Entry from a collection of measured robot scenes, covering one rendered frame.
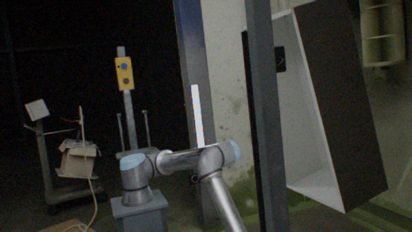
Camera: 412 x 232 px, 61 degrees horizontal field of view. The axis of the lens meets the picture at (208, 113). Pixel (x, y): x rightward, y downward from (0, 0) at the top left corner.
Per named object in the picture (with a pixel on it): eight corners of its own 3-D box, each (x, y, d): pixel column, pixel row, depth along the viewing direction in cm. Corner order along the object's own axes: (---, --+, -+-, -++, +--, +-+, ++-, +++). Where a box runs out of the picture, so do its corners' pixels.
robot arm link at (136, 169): (118, 186, 206) (113, 158, 204) (142, 178, 218) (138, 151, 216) (131, 191, 195) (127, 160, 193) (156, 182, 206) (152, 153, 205)
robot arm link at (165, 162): (138, 156, 217) (217, 140, 162) (161, 150, 229) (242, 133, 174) (143, 180, 217) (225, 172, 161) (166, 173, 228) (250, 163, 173)
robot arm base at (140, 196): (123, 209, 195) (120, 193, 194) (120, 199, 213) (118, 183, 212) (156, 202, 201) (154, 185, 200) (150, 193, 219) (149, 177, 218)
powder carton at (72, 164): (53, 167, 423) (59, 135, 424) (90, 170, 443) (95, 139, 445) (58, 175, 376) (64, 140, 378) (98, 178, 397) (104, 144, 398)
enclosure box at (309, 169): (323, 168, 267) (283, 13, 246) (389, 189, 211) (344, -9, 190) (286, 186, 256) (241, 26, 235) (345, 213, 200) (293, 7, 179)
